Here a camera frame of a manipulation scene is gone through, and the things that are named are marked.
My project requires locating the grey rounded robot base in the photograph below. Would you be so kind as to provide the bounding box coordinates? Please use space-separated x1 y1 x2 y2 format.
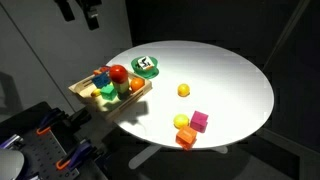
0 149 25 180

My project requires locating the orange fruit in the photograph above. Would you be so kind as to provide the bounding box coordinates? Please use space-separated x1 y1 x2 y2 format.
130 78 145 92

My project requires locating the wooden crate tray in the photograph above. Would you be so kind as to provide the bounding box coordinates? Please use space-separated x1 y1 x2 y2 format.
69 75 152 120

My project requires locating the green bowl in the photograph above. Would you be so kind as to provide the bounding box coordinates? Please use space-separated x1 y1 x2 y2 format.
131 56 159 79

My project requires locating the white black patterned cube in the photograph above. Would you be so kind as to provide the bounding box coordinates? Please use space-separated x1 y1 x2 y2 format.
137 56 154 70

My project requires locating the yellow-green block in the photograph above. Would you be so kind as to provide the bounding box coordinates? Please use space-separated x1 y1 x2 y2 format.
113 80 129 93

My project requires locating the red apple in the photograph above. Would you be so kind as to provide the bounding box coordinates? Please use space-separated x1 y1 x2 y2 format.
109 65 128 84

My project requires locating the magenta cube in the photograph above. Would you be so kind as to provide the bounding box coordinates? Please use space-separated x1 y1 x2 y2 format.
190 111 208 133

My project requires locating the green cube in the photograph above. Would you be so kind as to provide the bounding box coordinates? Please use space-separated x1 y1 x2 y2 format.
100 85 117 101

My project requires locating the orange cube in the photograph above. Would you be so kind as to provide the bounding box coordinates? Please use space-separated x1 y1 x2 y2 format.
176 126 197 150

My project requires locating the blue cube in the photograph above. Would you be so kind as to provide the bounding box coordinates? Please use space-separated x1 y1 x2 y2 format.
92 73 110 88

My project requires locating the red orange small toy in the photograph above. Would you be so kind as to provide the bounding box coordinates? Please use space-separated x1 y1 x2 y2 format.
93 66 110 75

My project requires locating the yellow banana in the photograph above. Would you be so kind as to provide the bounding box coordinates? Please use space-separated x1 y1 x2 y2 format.
91 89 101 97

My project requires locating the purple orange clamp front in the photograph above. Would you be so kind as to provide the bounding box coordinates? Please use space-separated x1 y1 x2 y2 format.
55 140 95 171

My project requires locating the purple orange clamp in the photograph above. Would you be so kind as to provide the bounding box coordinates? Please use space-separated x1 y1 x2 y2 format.
36 108 64 135
55 140 95 171

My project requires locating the purple orange clamp rear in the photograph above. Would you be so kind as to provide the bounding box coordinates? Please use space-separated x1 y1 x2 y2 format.
36 108 64 135

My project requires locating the black perforated breadboard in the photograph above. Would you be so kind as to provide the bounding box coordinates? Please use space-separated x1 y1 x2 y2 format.
20 130 80 180

